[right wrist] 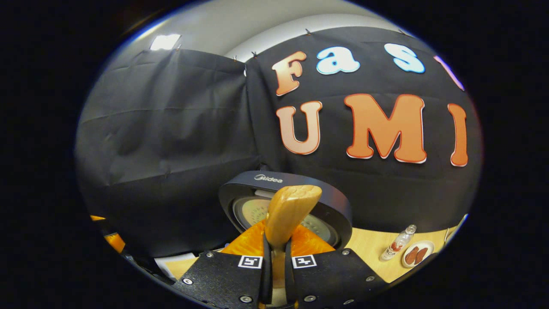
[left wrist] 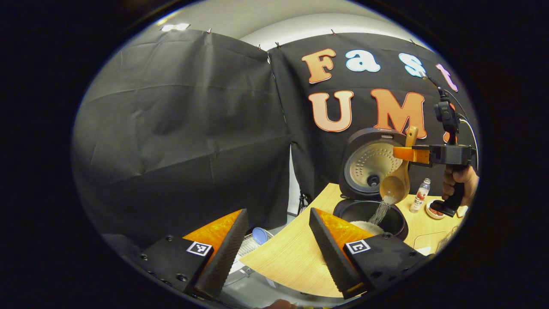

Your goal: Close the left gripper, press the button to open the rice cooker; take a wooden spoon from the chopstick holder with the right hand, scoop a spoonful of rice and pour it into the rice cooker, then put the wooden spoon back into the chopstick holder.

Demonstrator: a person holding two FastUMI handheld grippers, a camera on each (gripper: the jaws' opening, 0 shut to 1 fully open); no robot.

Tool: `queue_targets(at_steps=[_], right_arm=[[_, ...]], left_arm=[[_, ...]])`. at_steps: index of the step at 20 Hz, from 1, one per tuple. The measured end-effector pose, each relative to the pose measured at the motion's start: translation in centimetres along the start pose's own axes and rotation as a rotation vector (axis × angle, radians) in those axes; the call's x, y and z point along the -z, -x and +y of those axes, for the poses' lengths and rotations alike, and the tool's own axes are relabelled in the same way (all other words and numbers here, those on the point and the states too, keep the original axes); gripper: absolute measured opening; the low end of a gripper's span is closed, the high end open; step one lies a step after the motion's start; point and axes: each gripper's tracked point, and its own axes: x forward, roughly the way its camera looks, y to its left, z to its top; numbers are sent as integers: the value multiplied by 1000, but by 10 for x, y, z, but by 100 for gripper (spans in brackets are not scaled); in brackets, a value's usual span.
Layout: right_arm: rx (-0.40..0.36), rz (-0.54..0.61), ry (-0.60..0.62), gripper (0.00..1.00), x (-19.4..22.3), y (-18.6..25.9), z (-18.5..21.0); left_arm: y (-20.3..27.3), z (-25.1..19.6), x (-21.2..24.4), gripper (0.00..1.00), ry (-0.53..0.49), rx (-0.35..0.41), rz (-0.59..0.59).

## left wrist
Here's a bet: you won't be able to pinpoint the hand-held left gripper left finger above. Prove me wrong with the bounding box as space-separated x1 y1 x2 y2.
137 209 250 300

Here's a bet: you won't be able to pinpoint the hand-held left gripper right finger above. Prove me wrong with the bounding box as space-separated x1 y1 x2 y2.
309 208 432 300

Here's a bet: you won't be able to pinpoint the wooden spoon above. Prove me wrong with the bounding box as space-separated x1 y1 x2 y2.
380 126 419 205

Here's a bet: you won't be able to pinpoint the black rice cooker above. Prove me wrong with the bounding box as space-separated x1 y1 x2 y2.
333 127 410 241

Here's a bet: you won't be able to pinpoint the white rice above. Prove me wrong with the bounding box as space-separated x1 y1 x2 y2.
350 195 398 236

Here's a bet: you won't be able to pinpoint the clear chopstick holder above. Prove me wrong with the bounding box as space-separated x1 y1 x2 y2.
437 227 460 252

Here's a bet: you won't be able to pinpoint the clear drink bottle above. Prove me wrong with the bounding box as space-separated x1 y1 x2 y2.
409 178 431 214

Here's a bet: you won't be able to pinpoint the white round plate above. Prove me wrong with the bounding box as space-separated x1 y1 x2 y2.
426 199 446 220

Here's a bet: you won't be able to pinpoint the black backdrop cloth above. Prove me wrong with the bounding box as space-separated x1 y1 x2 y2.
72 28 479 254

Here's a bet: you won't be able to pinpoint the white wire rack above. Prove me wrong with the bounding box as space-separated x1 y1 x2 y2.
226 230 275 276

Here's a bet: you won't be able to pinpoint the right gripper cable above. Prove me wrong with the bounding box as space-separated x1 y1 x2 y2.
455 92 479 172

